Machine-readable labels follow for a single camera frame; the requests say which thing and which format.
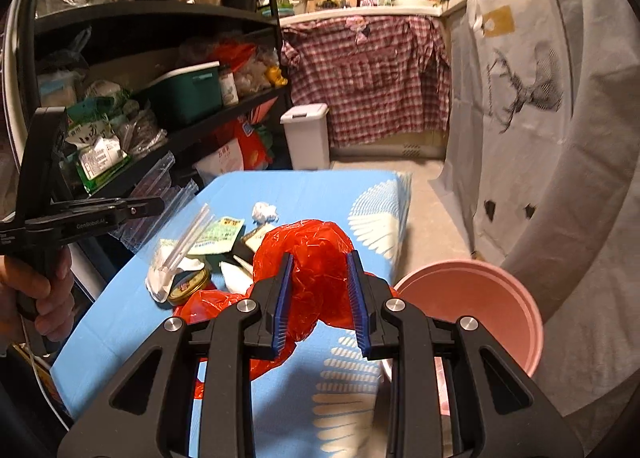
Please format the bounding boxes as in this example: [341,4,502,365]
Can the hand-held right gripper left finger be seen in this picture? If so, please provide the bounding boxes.
[56,252,296,458]

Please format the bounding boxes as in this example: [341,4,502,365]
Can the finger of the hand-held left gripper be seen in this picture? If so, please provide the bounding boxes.
[114,195,166,222]

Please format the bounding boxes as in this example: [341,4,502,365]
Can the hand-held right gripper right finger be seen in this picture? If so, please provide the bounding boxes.
[346,250,585,458]

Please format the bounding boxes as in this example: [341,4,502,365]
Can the red plastic bag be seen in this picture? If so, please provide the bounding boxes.
[172,219,401,404]

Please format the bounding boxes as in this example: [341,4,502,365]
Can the pink plastic basin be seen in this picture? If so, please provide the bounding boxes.
[382,259,544,419]

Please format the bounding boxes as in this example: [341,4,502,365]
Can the person's left hand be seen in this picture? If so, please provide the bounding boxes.
[0,243,74,345]

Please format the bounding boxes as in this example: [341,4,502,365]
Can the torn white paper piece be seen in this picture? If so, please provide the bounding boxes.
[220,255,256,296]

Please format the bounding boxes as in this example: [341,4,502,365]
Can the clear plastic wrapper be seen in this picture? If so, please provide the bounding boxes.
[150,203,213,274]

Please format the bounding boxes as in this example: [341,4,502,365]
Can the dark snack packet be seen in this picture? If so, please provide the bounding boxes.
[232,225,278,264]

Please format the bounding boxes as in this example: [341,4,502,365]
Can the green and white packets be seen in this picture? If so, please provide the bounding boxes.
[65,98,132,194]

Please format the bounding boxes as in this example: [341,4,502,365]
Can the clear bag of dark noodles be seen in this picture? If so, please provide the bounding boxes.
[112,108,169,160]

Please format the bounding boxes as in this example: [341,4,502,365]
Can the green snack packet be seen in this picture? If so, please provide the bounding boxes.
[187,217,246,256]

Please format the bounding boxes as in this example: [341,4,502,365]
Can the white rice bag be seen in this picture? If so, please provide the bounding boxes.
[194,140,251,184]

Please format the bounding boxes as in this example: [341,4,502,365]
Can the crumpled white tissue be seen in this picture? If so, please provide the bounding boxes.
[250,202,279,226]

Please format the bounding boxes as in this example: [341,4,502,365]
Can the round gold-lid tin can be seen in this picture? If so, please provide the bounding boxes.
[167,268,212,308]

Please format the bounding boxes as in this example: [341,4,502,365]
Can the blue feather-print cloth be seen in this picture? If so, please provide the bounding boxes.
[50,170,413,458]

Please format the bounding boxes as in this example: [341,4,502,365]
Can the green storage box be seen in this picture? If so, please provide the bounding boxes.
[145,62,223,126]

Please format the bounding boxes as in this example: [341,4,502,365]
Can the orange food bag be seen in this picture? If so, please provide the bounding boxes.
[220,118,273,171]

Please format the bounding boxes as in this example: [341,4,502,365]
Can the labelled glass jar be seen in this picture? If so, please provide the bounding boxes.
[219,65,240,106]

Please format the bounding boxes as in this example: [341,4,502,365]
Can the white lidded bin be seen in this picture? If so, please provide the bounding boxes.
[280,104,331,171]

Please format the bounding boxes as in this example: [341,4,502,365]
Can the black shelf rack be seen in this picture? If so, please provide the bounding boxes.
[15,0,296,219]

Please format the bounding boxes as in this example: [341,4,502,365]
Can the red plaid shirt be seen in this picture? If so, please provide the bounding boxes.
[281,15,451,149]

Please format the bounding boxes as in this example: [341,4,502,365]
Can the grey deer-print cloth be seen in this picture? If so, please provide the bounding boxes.
[442,0,638,419]

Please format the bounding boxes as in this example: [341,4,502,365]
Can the white cable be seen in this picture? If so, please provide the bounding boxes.
[29,345,72,435]

